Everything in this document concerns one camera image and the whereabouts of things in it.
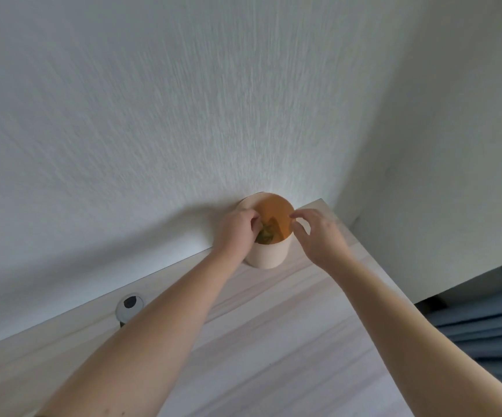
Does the person's left hand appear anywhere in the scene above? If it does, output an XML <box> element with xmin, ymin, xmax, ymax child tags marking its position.
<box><xmin>211</xmin><ymin>208</ymin><xmax>264</xmax><ymax>262</ymax></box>

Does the person's right hand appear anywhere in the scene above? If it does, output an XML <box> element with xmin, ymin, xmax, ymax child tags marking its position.
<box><xmin>289</xmin><ymin>208</ymin><xmax>357</xmax><ymax>275</ymax></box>

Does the beige cylindrical container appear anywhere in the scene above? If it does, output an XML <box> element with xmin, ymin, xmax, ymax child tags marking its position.
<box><xmin>236</xmin><ymin>192</ymin><xmax>296</xmax><ymax>270</ymax></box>

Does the person's left forearm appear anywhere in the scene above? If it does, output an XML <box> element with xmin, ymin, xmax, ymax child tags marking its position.
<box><xmin>36</xmin><ymin>249</ymin><xmax>245</xmax><ymax>417</ymax></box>

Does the person's right forearm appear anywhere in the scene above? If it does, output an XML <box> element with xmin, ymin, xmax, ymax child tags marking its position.
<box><xmin>326</xmin><ymin>256</ymin><xmax>502</xmax><ymax>417</ymax></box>

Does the green clump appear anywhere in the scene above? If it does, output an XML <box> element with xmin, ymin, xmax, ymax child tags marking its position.
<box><xmin>256</xmin><ymin>222</ymin><xmax>280</xmax><ymax>245</ymax></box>

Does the blue-grey curtain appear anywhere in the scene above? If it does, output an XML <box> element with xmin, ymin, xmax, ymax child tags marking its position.
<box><xmin>425</xmin><ymin>286</ymin><xmax>502</xmax><ymax>404</ymax></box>

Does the white round cable grommet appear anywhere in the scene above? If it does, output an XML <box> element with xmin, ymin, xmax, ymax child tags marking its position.
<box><xmin>116</xmin><ymin>293</ymin><xmax>144</xmax><ymax>327</ymax></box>

